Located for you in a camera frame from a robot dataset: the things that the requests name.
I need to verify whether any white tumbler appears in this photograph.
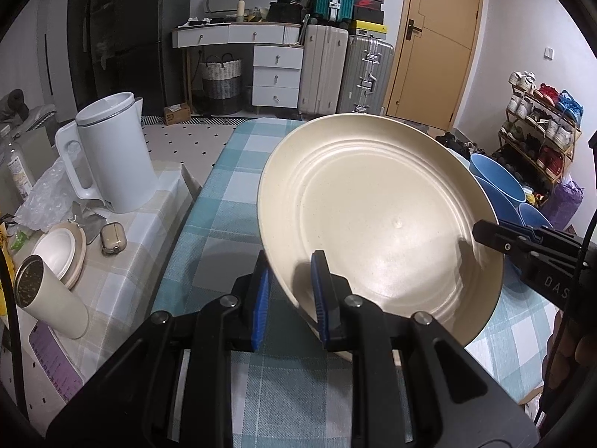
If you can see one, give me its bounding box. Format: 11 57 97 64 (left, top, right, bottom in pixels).
13 254 89 340

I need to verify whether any grey plastic appliance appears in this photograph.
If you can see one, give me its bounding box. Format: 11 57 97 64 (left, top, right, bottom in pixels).
19 105 59 149

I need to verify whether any beige checked cloth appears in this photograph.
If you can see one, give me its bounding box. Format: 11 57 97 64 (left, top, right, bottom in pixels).
0 159 194 383

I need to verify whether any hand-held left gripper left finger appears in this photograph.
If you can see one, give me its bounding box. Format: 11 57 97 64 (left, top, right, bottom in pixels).
47 249 273 448

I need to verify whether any purple bag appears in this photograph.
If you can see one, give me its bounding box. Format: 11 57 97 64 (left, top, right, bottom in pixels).
543 175 585 227

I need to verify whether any cream plate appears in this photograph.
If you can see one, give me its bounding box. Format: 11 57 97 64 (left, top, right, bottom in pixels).
256 113 505 364

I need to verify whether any black bag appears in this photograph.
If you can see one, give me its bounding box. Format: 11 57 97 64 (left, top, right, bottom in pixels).
268 2 304 24

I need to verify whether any white wardrobe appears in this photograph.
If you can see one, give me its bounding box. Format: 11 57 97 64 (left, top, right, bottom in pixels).
28 0 78 109

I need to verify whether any black white patterned rug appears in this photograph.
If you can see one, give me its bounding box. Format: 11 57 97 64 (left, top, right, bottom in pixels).
140 114 255 183

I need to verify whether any purple booklet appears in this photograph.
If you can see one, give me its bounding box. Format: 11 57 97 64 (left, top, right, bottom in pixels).
28 322 85 404

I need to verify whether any beige earbud case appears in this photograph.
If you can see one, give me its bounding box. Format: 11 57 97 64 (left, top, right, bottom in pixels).
100 221 134 256

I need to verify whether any teal checked tablecloth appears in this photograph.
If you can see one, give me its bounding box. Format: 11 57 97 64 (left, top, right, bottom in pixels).
151 116 560 448

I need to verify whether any dark grey jacket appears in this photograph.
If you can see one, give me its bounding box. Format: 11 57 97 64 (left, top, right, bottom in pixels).
0 88 29 124

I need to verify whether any white drawer dresser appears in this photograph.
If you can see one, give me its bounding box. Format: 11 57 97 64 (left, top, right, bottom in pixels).
172 22 305 115

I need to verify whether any clear plastic bag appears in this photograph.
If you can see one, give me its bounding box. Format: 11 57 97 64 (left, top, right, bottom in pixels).
14 156 85 234

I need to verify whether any wooden door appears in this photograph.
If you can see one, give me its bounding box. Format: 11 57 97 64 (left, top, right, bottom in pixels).
382 0 486 131

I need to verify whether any cream suitcase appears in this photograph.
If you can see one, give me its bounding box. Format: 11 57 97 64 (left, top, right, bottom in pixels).
298 23 350 119

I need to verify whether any yellow shoe box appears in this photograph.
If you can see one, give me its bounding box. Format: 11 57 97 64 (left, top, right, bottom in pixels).
350 19 390 38

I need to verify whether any group of assorted sneakers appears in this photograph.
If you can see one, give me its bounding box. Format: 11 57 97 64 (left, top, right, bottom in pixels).
506 71 585 197

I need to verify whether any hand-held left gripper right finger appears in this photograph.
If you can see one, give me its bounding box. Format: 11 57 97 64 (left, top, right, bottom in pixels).
311 249 542 448

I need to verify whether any pile of dark shoes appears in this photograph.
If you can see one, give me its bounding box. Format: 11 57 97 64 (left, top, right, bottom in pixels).
436 131 472 159

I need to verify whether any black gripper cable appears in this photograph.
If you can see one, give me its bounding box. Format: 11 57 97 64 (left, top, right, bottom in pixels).
536 224 589 430
0 243 26 416

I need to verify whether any person's right hand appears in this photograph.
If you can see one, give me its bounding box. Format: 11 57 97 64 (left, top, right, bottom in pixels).
542 316 597 392

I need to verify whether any white electric kettle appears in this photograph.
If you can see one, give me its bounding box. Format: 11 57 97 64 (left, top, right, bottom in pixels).
55 92 158 214

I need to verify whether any grey white woven basket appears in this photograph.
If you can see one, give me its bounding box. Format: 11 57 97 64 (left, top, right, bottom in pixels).
201 55 243 115

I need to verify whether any black refrigerator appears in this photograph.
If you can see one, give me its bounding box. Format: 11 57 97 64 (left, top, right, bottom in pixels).
112 0 194 115

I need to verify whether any blue bowl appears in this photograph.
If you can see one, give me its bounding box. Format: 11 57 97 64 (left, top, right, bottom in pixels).
469 152 528 218
515 202 556 231

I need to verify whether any tall black cabinet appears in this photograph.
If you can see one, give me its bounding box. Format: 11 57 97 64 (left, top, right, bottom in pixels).
68 0 119 113

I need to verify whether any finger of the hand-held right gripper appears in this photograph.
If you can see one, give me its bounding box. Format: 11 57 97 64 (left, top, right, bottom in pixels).
495 223 556 243
472 220 537 256

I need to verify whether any translucent plastic jug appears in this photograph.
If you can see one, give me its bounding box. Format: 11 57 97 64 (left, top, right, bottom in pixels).
0 142 35 201

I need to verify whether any wooden shoe rack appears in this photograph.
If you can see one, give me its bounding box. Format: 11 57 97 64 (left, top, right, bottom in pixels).
497 72 584 206

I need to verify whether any silver suitcase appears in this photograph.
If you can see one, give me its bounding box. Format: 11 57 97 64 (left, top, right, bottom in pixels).
337 34 395 115

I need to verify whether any white dish wooden rim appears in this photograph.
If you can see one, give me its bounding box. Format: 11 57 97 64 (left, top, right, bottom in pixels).
32 221 88 290

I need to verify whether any small cardboard box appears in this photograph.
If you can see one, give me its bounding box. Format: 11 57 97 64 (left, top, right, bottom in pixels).
163 103 192 126

